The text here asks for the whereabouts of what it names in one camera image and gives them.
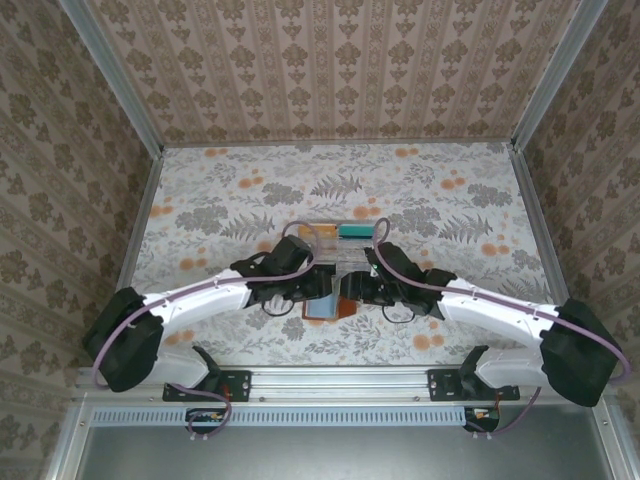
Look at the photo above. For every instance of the aluminium corner post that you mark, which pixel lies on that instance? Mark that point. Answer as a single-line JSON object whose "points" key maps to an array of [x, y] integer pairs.
{"points": [[113, 75], [557, 75]]}

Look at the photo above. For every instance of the aluminium side rail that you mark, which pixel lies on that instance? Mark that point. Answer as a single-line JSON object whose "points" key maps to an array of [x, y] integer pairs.
{"points": [[143, 210], [537, 210]]}

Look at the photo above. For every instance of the black mounting plate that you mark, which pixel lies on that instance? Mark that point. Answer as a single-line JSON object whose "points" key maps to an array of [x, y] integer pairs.
{"points": [[440, 385], [240, 385]]}

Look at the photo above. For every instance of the orange card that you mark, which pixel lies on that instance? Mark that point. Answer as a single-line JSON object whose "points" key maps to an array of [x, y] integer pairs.
{"points": [[325, 232]]}

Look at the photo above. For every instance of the black connector box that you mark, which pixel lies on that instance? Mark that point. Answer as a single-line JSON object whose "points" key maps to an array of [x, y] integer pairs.
{"points": [[482, 415], [202, 417]]}

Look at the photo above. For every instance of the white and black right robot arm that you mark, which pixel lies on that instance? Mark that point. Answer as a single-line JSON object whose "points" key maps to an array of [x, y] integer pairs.
{"points": [[490, 315]]}

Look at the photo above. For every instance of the wide aluminium frame rail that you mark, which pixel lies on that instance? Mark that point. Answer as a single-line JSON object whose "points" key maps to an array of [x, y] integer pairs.
{"points": [[340, 385]]}

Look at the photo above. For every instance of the grey metal sheet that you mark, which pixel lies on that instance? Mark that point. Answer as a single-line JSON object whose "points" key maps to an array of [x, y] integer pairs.
{"points": [[340, 455]]}

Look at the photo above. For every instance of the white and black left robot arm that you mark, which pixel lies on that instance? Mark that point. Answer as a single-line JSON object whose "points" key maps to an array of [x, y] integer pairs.
{"points": [[200, 300]]}

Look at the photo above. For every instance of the teal card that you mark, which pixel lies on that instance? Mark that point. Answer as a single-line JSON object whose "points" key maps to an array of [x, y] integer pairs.
{"points": [[357, 231]]}

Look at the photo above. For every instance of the clear acrylic organizer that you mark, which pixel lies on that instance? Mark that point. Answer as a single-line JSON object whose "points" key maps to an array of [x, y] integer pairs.
{"points": [[350, 255]]}

